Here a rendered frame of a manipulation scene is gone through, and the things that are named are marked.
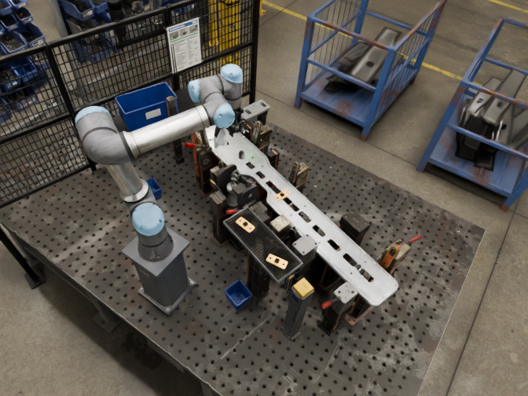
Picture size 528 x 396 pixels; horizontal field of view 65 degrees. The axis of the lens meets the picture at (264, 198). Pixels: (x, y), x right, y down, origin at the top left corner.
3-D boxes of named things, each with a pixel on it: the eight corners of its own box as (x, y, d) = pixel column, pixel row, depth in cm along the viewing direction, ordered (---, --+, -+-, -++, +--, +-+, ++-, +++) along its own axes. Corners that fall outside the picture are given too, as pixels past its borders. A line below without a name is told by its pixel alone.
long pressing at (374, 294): (405, 282, 186) (406, 280, 185) (372, 312, 176) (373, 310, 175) (224, 118, 249) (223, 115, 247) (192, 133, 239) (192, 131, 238)
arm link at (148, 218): (142, 250, 164) (136, 231, 154) (133, 225, 172) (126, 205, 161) (171, 240, 168) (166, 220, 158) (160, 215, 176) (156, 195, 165)
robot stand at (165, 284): (168, 316, 200) (156, 276, 169) (137, 292, 206) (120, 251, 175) (196, 284, 211) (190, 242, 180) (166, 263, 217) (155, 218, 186)
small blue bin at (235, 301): (252, 302, 206) (253, 295, 200) (236, 313, 202) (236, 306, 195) (239, 287, 211) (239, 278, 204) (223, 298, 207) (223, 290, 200)
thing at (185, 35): (203, 63, 256) (199, 15, 232) (171, 75, 246) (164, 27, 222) (201, 61, 257) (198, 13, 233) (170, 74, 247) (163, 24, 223)
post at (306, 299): (302, 331, 199) (316, 290, 164) (290, 341, 195) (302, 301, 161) (291, 320, 202) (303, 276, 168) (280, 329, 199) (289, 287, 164)
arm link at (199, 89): (197, 95, 136) (228, 87, 140) (185, 76, 142) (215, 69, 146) (199, 114, 143) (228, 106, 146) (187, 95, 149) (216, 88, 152)
